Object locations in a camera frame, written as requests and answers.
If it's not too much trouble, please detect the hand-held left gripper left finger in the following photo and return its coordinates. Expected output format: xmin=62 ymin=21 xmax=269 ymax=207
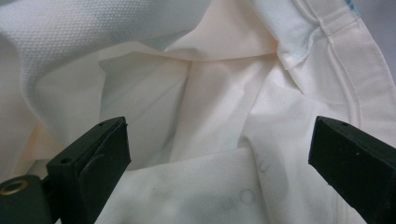
xmin=46 ymin=116 xmax=133 ymax=224

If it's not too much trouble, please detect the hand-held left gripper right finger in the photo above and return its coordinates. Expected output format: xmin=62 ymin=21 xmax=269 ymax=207
xmin=307 ymin=115 xmax=396 ymax=224

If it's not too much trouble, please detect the white and green tote bag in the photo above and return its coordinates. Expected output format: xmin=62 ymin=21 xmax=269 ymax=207
xmin=0 ymin=0 xmax=396 ymax=224

